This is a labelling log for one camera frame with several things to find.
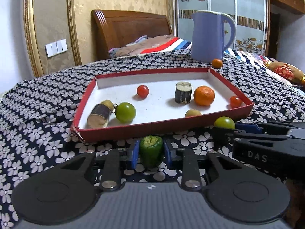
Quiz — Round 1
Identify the olive-brown longan fruit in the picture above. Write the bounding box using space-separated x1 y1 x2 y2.
101 100 114 113

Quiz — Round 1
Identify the red shallow tray box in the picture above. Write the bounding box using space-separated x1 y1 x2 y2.
71 67 254 142

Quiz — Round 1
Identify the dark sugarcane piece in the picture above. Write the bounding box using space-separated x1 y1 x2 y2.
87 104 111 129
174 82 192 104

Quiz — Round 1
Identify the wooden bed headboard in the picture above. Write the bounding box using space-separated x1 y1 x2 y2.
91 9 172 60

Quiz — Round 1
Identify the gold picture frame moulding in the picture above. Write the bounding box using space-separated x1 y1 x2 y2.
23 0 82 77

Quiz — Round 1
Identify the orange mandarin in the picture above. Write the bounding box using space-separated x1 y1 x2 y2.
193 86 215 106

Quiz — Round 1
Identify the red gold embroidered pillow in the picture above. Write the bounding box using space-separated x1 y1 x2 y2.
263 60 304 86

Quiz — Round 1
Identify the white wall switch panel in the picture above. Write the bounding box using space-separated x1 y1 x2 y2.
45 39 68 58

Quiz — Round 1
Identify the green pepper piece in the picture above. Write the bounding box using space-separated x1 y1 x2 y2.
139 135 163 169

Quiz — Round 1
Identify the small orange behind tray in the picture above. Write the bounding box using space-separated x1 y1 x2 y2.
211 58 223 69

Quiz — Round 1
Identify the large green tomato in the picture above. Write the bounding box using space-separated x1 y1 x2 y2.
213 116 236 129

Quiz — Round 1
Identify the striped folded blanket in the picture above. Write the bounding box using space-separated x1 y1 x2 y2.
108 35 192 58

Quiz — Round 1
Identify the green tomato with stem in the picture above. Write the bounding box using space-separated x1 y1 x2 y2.
114 102 136 123

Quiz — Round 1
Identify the floral black white tablecloth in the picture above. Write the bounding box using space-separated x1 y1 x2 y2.
1 50 304 228

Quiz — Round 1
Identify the yellow-brown longan fruit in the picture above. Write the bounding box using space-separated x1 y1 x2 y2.
185 109 202 117

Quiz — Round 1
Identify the small red cherry tomato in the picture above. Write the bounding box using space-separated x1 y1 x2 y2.
230 96 242 109

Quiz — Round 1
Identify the blue plastic pitcher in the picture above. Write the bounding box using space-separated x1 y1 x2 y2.
191 10 236 63

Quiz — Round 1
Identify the glass sliding wardrobe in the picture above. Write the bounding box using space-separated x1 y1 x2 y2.
173 0 269 55

